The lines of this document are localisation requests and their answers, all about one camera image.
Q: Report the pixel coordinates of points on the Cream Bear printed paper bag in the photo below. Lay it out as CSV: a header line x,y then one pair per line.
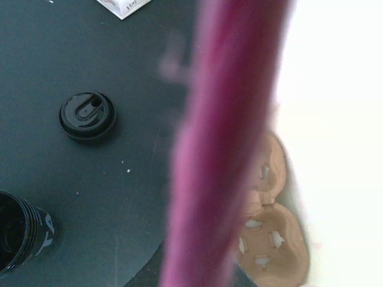
x,y
123,8

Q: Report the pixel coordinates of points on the brown pulp cup carrier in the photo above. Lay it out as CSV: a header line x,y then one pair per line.
x,y
271,248

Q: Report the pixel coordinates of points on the black lid stack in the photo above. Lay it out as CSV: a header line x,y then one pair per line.
x,y
27,232

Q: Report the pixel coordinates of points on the black coffee cup lid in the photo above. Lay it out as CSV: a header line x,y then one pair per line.
x,y
88,117

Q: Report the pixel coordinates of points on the cream paper bag pink sides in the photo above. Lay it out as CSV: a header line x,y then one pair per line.
x,y
321,62

